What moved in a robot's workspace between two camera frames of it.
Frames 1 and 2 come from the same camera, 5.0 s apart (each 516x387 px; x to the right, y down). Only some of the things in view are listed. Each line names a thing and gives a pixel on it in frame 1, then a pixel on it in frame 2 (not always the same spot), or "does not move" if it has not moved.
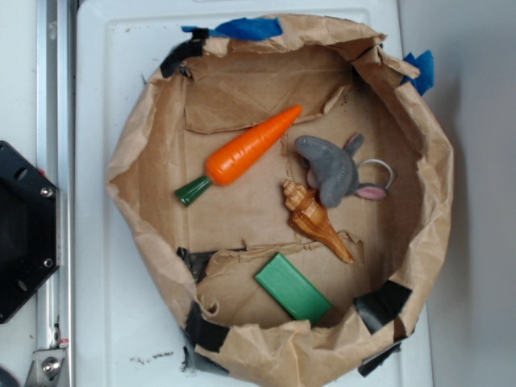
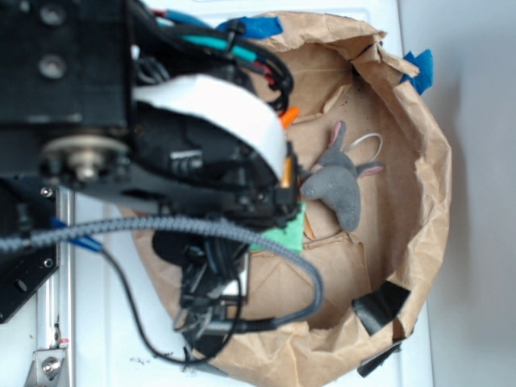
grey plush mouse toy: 333,172 to 336,180
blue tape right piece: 426,67 does not move
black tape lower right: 382,304 does not move
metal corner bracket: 45,368 does not move
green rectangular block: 302,300 to 293,234
